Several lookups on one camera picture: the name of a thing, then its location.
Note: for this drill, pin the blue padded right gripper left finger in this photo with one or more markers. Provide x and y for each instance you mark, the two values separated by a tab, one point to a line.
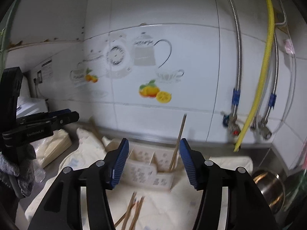
61	206

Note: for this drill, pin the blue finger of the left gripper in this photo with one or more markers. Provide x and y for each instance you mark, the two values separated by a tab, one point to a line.
59	112

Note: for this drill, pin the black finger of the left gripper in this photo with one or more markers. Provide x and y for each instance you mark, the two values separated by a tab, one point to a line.
58	122

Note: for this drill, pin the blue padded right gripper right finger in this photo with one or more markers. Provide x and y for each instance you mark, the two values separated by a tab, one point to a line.
247	208

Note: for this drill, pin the crossing wooden chopstick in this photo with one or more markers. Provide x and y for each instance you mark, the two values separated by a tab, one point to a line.
124	213

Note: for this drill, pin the lone wooden chopstick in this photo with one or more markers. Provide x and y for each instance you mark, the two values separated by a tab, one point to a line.
177	143

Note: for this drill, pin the bagged disposable chopsticks pack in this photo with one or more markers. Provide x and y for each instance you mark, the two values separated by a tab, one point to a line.
50	148

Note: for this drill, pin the steel saucepan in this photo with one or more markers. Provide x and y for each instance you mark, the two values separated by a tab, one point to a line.
271	187

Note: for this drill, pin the white quilted patterned mat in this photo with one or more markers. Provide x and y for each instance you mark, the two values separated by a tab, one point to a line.
173	205

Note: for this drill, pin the chrome angle valve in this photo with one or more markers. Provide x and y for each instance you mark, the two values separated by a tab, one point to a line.
261	128

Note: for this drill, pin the pink bottle brush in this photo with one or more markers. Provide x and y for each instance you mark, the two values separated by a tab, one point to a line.
303	155

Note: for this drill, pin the beige plastic utensil holder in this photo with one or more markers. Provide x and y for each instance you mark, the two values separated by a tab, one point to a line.
147	166

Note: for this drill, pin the white thin water tube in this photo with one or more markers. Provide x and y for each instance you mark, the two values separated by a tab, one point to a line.
273	95

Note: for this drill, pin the wall power socket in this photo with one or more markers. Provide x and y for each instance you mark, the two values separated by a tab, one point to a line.
39	78

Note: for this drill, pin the red handled angle valve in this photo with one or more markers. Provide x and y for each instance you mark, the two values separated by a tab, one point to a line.
230	123

